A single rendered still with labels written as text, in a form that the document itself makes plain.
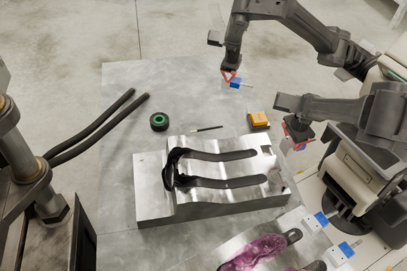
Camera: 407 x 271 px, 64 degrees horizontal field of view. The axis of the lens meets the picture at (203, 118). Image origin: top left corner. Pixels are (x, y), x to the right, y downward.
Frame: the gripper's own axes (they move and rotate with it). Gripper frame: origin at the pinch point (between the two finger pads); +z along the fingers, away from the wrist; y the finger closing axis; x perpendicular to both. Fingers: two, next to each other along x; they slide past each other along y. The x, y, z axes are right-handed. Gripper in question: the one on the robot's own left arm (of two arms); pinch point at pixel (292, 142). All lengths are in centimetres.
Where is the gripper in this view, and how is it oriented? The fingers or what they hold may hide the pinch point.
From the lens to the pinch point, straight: 116.0
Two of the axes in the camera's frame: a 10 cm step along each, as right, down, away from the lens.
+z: -0.5, 6.7, 7.4
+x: 9.4, -2.1, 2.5
